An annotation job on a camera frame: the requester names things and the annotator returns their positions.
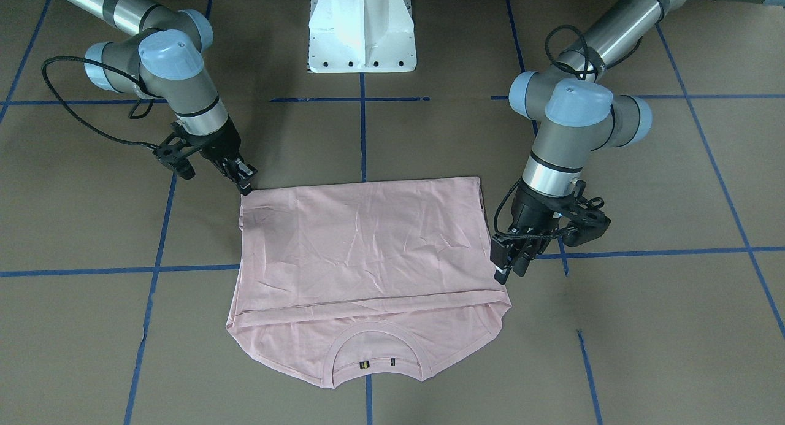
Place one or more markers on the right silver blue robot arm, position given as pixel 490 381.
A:
pixel 162 60

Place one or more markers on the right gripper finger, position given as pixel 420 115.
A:
pixel 239 164
pixel 242 181

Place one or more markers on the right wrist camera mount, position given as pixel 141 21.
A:
pixel 174 151

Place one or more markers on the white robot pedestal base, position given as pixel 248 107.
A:
pixel 361 36

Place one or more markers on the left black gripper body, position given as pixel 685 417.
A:
pixel 531 214

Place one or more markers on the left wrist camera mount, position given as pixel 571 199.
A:
pixel 587 221

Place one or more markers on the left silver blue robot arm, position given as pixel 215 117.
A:
pixel 575 116

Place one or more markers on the pink Snoopy t-shirt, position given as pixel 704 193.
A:
pixel 341 281

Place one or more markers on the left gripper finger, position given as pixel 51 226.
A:
pixel 502 254
pixel 528 250

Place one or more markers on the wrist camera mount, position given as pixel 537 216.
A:
pixel 174 151
pixel 587 221

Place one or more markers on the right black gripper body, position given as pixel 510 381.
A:
pixel 222 144

